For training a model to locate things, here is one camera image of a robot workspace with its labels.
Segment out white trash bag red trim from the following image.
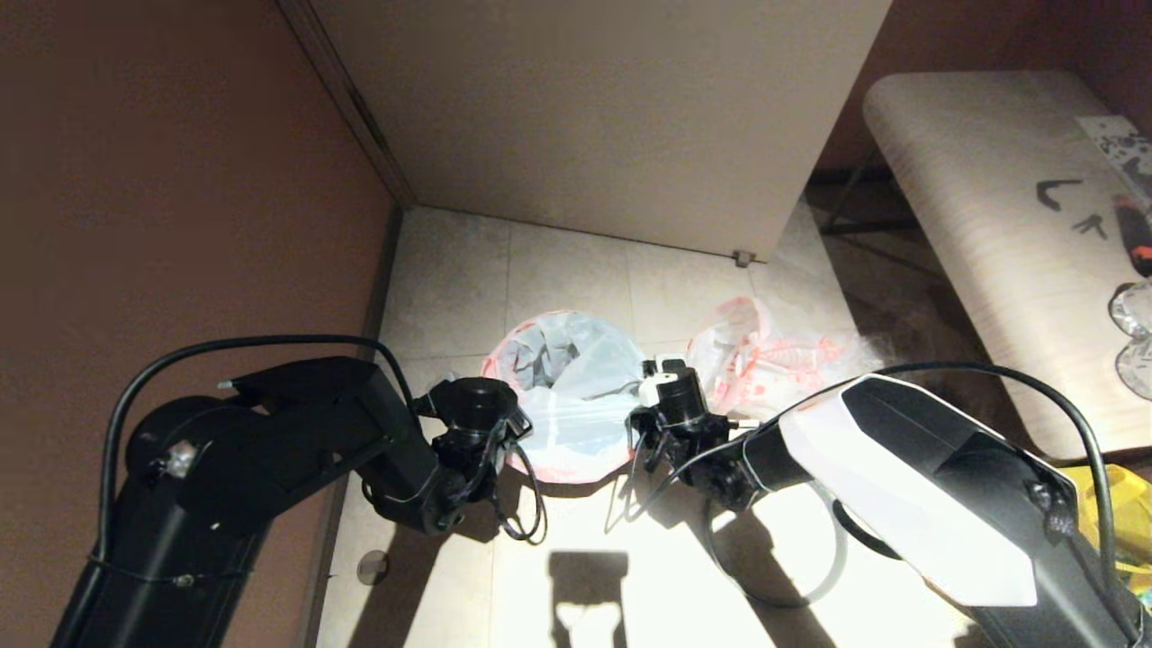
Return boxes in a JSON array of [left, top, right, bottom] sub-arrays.
[[481, 310, 651, 485]]

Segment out clear plastic bag dark contents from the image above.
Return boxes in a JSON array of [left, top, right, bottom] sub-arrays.
[[855, 301, 991, 370]]

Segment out yellow plastic bag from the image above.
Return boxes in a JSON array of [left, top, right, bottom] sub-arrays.
[[1060, 463, 1152, 599]]

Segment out grey bin rim ring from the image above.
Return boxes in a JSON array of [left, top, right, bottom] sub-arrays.
[[705, 486, 850, 609]]

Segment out white door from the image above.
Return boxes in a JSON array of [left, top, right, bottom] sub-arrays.
[[306, 0, 894, 262]]

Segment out black red handle screwdriver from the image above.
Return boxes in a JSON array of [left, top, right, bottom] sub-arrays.
[[1114, 195, 1152, 278]]

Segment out black cylindrical wrist camera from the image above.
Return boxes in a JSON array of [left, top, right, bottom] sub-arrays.
[[421, 376, 532, 439], [639, 355, 714, 430]]

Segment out white patterned paper sheet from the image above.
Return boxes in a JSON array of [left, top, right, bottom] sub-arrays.
[[1076, 114, 1152, 193]]

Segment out black cylindrical right wrist camera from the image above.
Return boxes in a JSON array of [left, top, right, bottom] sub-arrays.
[[639, 355, 714, 430]]

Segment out light wood-grain table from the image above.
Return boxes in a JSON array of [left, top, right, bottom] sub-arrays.
[[821, 70, 1152, 462]]

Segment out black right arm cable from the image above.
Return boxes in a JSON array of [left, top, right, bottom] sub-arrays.
[[605, 362, 1121, 622]]

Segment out black cylindrical left wrist camera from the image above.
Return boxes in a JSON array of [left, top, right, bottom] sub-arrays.
[[421, 376, 532, 439]]

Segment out red-printed plastic bag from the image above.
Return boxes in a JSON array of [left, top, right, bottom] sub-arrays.
[[688, 297, 867, 417]]

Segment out clear shiny glass item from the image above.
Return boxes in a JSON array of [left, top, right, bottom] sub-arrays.
[[1109, 281, 1152, 341], [1116, 340, 1152, 402]]

